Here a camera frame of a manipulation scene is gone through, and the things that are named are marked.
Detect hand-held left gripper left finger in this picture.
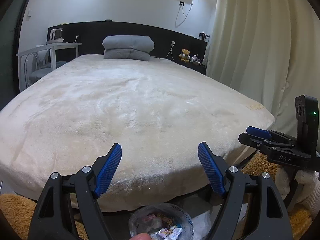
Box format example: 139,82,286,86
27,143,123,240

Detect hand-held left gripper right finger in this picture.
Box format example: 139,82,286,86
197,142,293,240

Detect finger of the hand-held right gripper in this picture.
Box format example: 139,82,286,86
246,126,298,145
238,133,295,153

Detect bin with clear liner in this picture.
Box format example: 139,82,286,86
128,203,195,240

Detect person's right forearm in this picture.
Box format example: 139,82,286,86
275,166,320,218

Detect white plastic sheet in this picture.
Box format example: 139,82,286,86
192,202,250,240

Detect bed with cream blanket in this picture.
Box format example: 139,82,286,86
0,54,275,212

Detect cream curtain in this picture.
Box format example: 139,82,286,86
202,0,320,140

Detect cluster of small bottles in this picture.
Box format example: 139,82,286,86
191,54,207,67

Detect orange shaggy rug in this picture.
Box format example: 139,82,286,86
0,152,315,240

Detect brown teddy bear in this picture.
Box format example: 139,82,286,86
179,49,191,63

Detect grey chair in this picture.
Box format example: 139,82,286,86
24,51,68,87

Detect grey pillows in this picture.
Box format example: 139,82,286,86
102,35,155,62

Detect white desk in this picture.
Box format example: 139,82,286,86
15,42,82,93

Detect black headboard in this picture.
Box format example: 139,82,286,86
47,21,208,75

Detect white desktop appliance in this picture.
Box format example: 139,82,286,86
48,29,64,43

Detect white charger cable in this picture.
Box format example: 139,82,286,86
150,45,174,61

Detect white power cable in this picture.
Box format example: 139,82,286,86
175,0,195,27

